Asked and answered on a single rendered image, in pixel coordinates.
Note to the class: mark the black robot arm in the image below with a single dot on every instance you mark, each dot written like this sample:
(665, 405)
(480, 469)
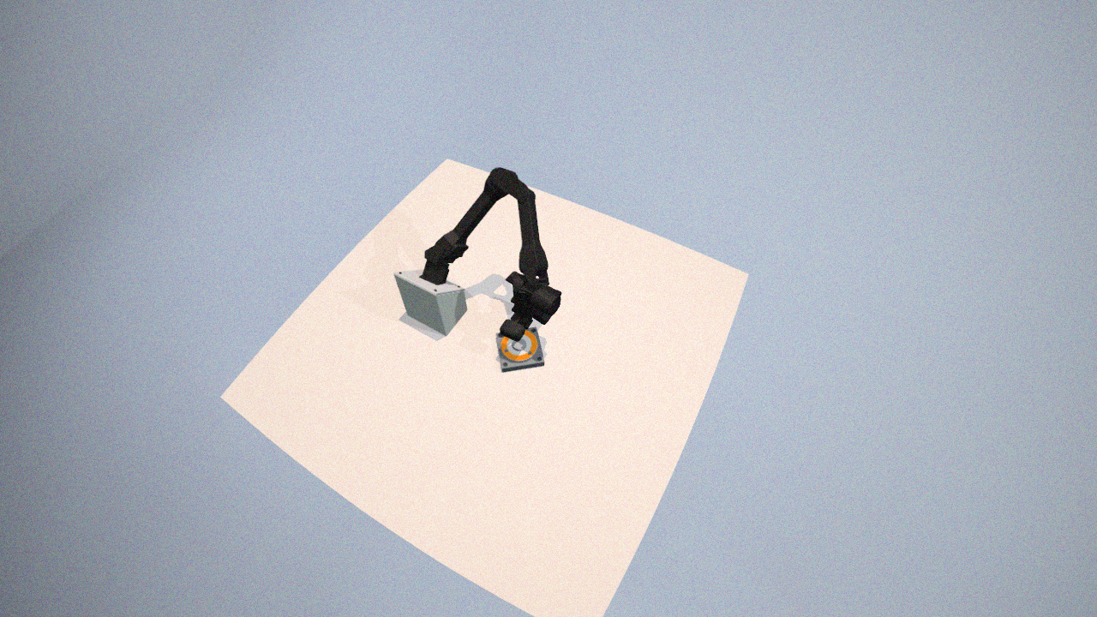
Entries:
(533, 262)

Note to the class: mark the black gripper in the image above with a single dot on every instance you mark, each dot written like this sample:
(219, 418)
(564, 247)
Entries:
(514, 329)

